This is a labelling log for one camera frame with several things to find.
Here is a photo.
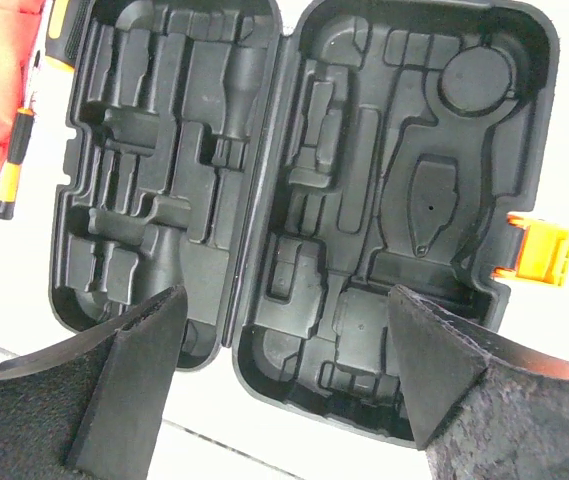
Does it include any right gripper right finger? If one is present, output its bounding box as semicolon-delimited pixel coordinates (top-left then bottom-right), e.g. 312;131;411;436
388;285;489;450

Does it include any black plastic tool case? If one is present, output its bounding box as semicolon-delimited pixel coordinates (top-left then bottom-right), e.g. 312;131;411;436
49;1;559;447

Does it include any small black orange screwdriver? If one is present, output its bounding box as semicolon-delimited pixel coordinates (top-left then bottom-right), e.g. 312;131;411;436
0;108;35;220

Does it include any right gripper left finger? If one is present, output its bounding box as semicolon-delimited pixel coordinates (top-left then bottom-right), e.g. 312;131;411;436
66;286;188;479

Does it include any black orange screwdriver large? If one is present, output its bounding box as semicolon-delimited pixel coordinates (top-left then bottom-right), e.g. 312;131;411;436
45;0;93;73

